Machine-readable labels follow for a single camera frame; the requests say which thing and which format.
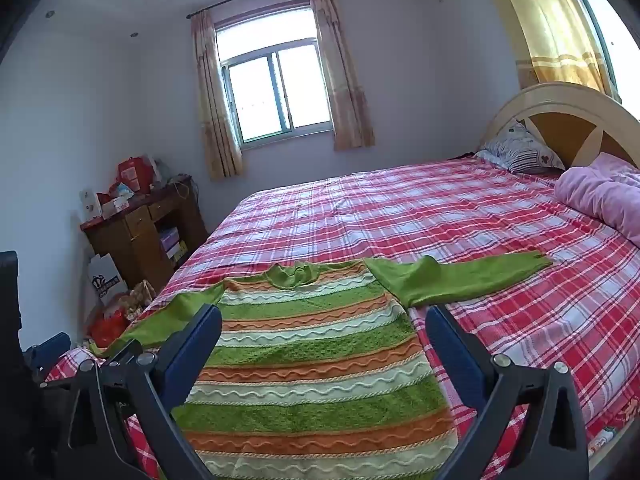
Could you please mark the brown wooden desk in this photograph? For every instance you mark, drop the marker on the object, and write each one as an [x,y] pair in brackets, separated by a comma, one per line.
[130,240]

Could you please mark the white paper bag crown print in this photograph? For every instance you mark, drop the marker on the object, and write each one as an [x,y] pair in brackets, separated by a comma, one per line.
[107,280]

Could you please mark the striped patterned pillow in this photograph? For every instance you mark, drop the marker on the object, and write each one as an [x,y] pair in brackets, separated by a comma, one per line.
[520,152]

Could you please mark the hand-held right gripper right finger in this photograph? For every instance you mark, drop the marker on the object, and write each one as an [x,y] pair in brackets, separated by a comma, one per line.
[452,355]

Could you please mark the red plastic bag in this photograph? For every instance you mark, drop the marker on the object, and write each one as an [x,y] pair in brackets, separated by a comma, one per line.
[107,327]

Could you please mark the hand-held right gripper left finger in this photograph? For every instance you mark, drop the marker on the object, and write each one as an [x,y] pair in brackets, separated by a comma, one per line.
[195,355]

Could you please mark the green orange striped sweater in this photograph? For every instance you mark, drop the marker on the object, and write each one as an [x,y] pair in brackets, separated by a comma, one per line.
[310,340]

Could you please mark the stack of boxes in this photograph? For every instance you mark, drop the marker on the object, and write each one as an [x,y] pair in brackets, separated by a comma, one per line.
[172,247]

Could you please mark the cream wooden bed headboard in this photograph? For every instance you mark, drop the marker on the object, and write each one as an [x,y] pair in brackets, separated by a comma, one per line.
[565,130]

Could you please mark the red plaid bed sheet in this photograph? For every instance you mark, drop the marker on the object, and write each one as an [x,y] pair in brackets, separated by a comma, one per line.
[425,210]

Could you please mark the beige patterned curtain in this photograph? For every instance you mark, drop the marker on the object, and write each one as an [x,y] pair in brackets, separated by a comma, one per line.
[212,110]
[345,85]

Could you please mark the pink quilt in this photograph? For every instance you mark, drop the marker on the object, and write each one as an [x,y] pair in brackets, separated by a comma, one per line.
[600,190]

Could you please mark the white printed carton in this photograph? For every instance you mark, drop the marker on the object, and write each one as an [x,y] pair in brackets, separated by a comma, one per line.
[89,205]

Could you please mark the window behind yellow curtain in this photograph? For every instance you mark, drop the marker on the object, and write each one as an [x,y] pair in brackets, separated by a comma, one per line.
[592,15]

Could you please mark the sliding glass window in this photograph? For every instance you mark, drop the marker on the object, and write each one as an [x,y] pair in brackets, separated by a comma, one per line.
[260,95]

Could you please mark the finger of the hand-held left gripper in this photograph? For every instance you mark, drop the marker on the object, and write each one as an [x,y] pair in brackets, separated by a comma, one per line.
[50,349]
[125,350]

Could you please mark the yellow curtain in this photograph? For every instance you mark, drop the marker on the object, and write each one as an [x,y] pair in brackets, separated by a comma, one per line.
[550,25]

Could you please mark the red gift box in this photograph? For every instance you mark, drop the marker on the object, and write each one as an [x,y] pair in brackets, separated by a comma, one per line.
[132,175]

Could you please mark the small pink white box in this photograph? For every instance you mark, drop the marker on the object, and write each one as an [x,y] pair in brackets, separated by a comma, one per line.
[117,206]

